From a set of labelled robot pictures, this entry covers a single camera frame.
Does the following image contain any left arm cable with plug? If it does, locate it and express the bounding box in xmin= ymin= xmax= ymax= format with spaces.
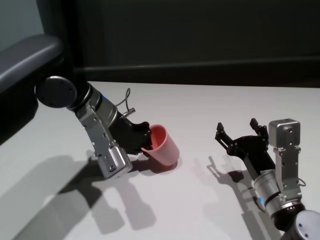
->
xmin=115 ymin=87 xmax=136 ymax=119

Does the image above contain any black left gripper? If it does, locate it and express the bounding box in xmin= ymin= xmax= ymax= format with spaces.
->
xmin=109 ymin=112 xmax=158 ymax=159

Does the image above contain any thin grey rail bar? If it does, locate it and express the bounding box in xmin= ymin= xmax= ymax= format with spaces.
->
xmin=74 ymin=65 xmax=320 ymax=88

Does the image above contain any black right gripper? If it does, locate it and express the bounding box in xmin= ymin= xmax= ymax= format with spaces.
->
xmin=214 ymin=118 xmax=277 ymax=176

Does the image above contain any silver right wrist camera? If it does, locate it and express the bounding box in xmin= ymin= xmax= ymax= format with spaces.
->
xmin=268 ymin=118 xmax=305 ymax=199

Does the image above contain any pink plastic cup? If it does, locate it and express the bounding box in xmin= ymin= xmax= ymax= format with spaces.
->
xmin=140 ymin=124 xmax=180 ymax=167

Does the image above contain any black frame post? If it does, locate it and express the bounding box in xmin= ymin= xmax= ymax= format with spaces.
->
xmin=39 ymin=0 xmax=87 ymax=83

